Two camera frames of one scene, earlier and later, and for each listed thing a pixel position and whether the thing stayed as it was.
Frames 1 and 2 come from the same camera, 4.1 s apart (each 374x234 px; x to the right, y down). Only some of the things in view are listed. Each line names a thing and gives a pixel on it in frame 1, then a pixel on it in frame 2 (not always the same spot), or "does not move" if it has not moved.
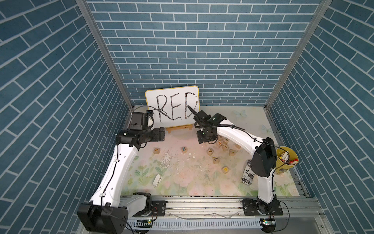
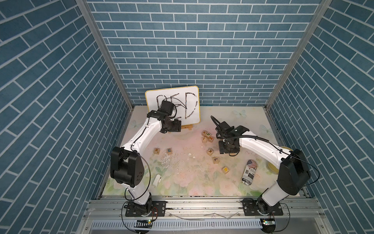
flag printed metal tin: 248,175 does not move
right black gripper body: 202,136 -> 224,147
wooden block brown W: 210,151 does not move
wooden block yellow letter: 225,170 does not move
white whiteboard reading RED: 170,106 does not move
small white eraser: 157,179 does not move
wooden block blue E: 184,149 -> 169,151
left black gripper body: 153,134 -> 175,126
